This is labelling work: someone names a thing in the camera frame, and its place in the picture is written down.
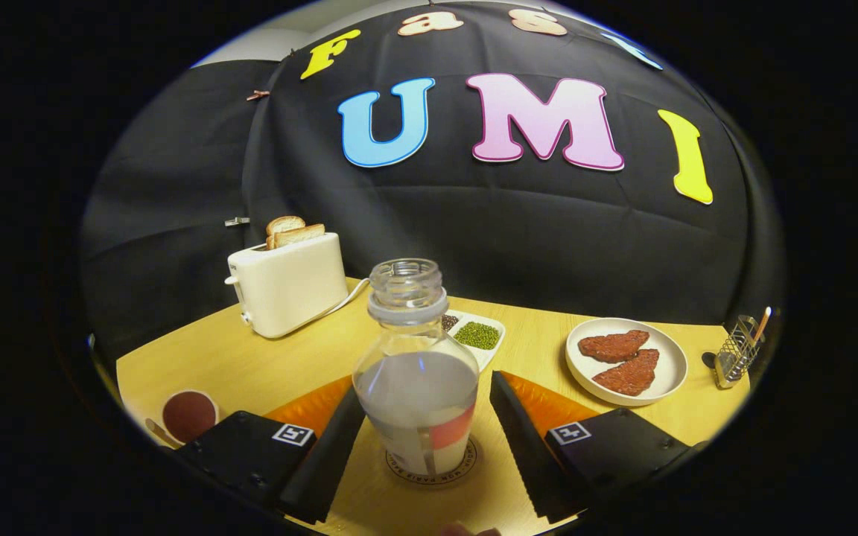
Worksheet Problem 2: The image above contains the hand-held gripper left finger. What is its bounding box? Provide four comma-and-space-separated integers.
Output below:
176, 374, 366, 526

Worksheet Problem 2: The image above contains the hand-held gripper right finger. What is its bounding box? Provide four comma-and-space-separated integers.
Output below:
489, 371, 707, 526

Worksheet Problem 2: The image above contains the round cork coaster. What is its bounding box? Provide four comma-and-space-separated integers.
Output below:
385, 435, 479, 486

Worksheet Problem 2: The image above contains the clear juice bottle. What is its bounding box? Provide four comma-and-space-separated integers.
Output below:
352, 258, 480, 477

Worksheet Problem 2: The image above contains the white cup with wooden handle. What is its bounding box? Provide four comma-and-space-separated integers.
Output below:
144, 389, 220, 449

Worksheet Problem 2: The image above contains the wooden table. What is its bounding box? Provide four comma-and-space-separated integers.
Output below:
116, 277, 751, 536

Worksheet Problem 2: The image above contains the white divided bean dish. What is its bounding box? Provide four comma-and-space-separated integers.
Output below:
440, 309, 506, 371

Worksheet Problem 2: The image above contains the red meat patty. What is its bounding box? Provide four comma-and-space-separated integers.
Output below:
578, 330, 651, 364
592, 348, 660, 397

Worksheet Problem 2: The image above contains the white round plate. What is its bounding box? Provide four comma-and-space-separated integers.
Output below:
565, 318, 689, 407

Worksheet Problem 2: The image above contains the cream toaster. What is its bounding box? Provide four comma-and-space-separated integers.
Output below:
225, 232, 349, 339

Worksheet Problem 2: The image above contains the black backdrop cloth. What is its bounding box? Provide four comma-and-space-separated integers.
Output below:
79, 0, 786, 362

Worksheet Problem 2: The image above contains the toast slice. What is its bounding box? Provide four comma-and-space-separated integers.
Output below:
273, 224, 326, 249
265, 216, 307, 250

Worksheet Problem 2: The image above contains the metal wire holder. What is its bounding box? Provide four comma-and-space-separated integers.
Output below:
714, 307, 772, 389

